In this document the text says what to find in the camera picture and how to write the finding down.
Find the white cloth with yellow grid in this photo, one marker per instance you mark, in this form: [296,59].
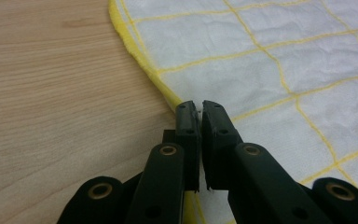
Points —
[261,65]

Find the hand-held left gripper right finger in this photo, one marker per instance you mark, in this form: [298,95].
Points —
[219,137]

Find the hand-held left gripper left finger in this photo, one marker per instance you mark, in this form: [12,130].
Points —
[188,137]

